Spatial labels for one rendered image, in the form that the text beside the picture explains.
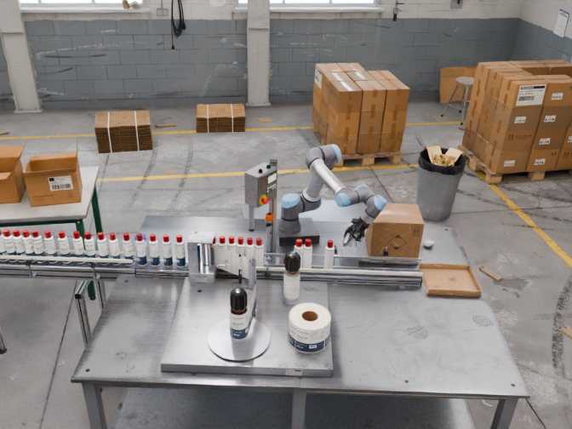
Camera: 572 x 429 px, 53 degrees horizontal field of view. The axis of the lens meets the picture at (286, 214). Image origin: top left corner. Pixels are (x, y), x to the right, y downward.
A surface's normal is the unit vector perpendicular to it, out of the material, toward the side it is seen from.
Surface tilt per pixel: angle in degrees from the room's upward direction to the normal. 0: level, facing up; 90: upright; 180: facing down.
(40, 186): 91
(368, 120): 90
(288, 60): 90
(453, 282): 0
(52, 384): 0
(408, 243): 90
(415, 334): 0
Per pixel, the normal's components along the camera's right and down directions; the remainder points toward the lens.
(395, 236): -0.02, 0.50
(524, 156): 0.25, 0.47
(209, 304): 0.03, -0.87
